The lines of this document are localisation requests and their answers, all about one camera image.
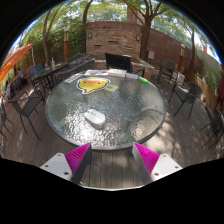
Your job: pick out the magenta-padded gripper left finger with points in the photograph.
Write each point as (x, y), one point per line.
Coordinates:
(58, 165)

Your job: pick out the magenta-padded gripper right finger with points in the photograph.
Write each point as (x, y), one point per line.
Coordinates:
(165, 166)

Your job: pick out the white computer mouse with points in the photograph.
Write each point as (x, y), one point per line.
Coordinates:
(95, 116)

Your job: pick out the yellow chick-shaped mouse pad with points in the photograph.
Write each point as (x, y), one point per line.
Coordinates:
(91, 85)

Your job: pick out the dark mesh metal chair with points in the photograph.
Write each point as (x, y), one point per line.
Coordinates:
(190, 91)
(215, 125)
(29, 105)

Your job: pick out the white license plate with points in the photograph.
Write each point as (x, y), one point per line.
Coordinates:
(72, 78)

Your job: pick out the green tube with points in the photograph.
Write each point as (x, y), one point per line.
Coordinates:
(143, 80)

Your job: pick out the person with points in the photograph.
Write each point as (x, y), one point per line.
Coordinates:
(20, 74)
(7, 89)

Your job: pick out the round dark side table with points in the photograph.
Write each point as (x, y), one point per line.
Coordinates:
(48, 70)

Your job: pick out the closed red parasol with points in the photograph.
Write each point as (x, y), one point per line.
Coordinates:
(220, 88)

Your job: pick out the small blue-white booklet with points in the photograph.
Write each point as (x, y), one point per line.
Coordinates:
(131, 76)

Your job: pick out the blue-backed chair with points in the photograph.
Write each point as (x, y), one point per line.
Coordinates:
(35, 70)

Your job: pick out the dark folding chair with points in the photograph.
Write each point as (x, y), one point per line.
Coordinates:
(166, 66)

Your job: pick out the clear drink cup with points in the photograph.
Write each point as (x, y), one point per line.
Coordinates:
(52, 63)

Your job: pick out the open white book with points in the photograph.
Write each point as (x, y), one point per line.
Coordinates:
(117, 72)

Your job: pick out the orange parasol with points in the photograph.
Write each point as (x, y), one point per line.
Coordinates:
(13, 60)

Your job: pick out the black slatted chair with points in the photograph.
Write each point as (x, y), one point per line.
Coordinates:
(117, 61)

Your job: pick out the wooden lamp post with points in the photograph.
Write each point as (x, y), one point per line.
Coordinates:
(182, 56)
(66, 43)

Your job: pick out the white wall box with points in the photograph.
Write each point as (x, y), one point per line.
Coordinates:
(151, 54)

